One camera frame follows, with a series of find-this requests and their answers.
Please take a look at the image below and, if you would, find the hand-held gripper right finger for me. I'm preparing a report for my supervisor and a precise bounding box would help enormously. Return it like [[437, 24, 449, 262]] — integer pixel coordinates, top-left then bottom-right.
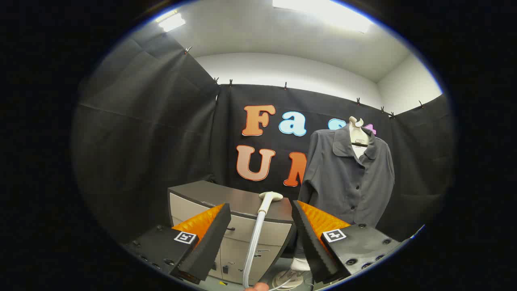
[[291, 200, 404, 284]]

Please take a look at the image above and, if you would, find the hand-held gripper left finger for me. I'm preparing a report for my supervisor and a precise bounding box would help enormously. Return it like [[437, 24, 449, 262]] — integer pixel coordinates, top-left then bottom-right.
[[121, 203, 231, 285]]

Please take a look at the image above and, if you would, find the white garment steamer base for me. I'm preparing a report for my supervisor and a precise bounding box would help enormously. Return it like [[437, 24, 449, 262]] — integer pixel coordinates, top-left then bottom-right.
[[271, 257, 315, 290]]

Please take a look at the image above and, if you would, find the white garment steamer head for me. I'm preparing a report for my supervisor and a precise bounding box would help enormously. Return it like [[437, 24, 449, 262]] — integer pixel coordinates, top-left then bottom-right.
[[242, 191, 284, 289]]

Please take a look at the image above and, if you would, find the grey button shirt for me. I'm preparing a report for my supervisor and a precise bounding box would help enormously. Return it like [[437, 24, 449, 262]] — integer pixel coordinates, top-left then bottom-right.
[[298, 123, 395, 229]]

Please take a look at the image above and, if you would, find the cream clothes hanger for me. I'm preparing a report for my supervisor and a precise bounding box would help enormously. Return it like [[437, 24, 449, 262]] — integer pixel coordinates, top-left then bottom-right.
[[348, 116, 377, 148]]

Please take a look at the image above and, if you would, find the grey cabinet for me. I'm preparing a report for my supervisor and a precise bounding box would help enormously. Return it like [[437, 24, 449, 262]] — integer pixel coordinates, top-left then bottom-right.
[[168, 180, 297, 287]]

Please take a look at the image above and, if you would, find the black backdrop cloth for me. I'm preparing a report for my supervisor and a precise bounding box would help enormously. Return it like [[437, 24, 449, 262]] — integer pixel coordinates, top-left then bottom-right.
[[72, 30, 455, 247]]

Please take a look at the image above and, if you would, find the row of black clips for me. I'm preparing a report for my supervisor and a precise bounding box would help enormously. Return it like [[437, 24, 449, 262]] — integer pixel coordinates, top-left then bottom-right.
[[184, 46, 425, 119]]

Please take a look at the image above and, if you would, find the small ceiling light panel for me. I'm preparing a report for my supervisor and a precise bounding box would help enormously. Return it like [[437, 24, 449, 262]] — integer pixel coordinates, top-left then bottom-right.
[[156, 10, 186, 33]]

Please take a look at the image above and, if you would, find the large ceiling light panel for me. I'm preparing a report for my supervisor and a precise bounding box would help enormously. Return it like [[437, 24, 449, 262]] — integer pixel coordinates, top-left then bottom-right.
[[273, 0, 372, 34]]

